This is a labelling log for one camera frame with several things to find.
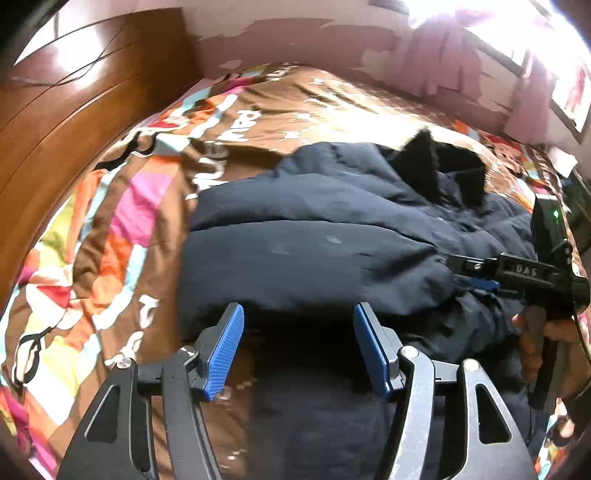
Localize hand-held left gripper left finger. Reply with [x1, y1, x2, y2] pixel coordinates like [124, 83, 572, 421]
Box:
[58, 302, 245, 480]

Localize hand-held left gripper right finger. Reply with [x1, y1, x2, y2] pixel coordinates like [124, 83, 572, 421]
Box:
[353, 302, 539, 480]

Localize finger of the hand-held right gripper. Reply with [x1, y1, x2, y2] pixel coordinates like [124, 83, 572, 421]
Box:
[445, 253, 502, 292]

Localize dark navy padded jacket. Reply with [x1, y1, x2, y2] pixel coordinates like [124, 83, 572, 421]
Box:
[178, 129, 561, 480]

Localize person's right hand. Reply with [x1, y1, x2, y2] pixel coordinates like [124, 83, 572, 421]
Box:
[512, 308, 591, 416]

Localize colourful printed blanket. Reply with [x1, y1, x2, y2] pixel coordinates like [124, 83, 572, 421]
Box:
[0, 62, 591, 480]

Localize pink curtain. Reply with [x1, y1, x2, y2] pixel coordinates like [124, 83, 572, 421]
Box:
[503, 46, 550, 137]
[411, 21, 483, 95]

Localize window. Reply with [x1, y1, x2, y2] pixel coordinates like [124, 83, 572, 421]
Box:
[406, 0, 591, 139]

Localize wooden headboard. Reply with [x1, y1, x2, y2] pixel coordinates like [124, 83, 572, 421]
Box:
[0, 7, 204, 315]

